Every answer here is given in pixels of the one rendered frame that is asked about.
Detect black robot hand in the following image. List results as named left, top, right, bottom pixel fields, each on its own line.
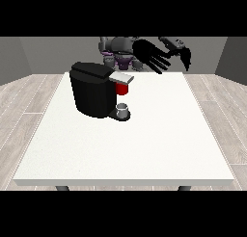
left=165, top=46, right=193, bottom=72
left=132, top=39, right=173, bottom=75

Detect pale grey machine lid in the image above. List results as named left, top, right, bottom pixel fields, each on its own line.
left=108, top=70, right=135, bottom=87

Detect red pod holder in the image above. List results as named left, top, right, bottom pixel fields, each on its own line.
left=114, top=81, right=129, bottom=96

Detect black coffee machine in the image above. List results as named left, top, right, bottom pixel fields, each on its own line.
left=69, top=61, right=131, bottom=121

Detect grey robot trunk purple rings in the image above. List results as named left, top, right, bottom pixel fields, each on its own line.
left=101, top=50, right=145, bottom=72

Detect small grey cup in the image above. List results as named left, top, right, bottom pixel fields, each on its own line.
left=116, top=102, right=130, bottom=119

